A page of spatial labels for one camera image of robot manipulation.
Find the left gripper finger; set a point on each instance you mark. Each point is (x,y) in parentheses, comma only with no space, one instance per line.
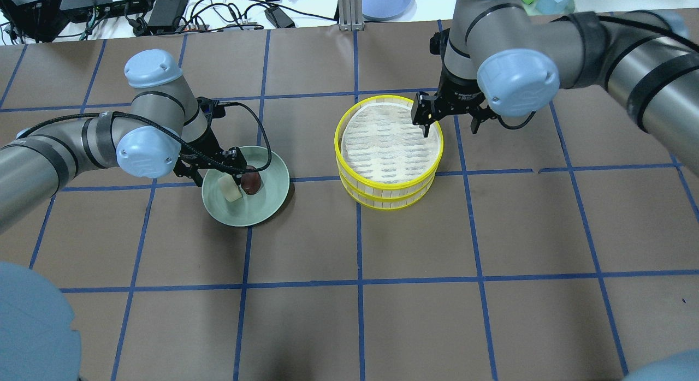
(190,172)
(233,160)

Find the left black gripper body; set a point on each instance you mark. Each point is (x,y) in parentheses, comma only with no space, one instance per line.
(204,153)

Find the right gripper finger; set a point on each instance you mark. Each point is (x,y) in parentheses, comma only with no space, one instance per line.
(422,112)
(479,116)

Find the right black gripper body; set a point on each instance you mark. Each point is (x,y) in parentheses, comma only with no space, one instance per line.
(457,97)

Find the white steamed bun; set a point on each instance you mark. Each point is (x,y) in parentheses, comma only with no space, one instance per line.
(229,189)

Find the yellow steamer layer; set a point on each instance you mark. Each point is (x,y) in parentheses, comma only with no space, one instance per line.
(381,198)
(377,148)

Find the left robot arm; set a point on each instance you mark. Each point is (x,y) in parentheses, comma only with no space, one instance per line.
(165,130)

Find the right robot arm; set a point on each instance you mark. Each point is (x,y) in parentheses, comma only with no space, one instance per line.
(496,63)

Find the dark red bun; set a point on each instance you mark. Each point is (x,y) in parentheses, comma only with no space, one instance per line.
(251,182)

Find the light green plate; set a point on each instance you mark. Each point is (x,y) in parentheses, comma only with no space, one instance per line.
(248,210)

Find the blue plate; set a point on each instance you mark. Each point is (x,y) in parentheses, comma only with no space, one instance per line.
(384,10)

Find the black power adapter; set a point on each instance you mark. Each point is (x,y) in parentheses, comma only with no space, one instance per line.
(278,18)

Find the aluminium frame post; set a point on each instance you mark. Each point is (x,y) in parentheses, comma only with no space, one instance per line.
(351,17)

